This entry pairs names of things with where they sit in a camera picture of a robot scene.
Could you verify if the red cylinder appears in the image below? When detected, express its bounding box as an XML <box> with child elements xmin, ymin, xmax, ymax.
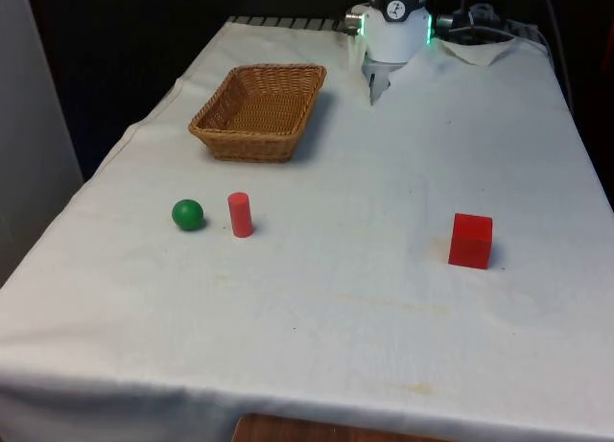
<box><xmin>226</xmin><ymin>192</ymin><xmax>255</xmax><ymax>239</ymax></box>

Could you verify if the wicker basket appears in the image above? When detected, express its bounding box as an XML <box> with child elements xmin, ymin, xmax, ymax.
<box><xmin>187</xmin><ymin>64</ymin><xmax>328</xmax><ymax>164</ymax></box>

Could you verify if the green ball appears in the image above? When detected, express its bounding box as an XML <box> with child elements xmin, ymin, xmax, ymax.
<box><xmin>171</xmin><ymin>198</ymin><xmax>205</xmax><ymax>232</ymax></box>

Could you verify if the red cube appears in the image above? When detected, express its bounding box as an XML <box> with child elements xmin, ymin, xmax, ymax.
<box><xmin>447</xmin><ymin>212</ymin><xmax>494</xmax><ymax>270</ymax></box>

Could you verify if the grey cable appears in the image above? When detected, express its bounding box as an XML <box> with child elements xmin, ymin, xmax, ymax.
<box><xmin>541</xmin><ymin>0</ymin><xmax>576</xmax><ymax>103</ymax></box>

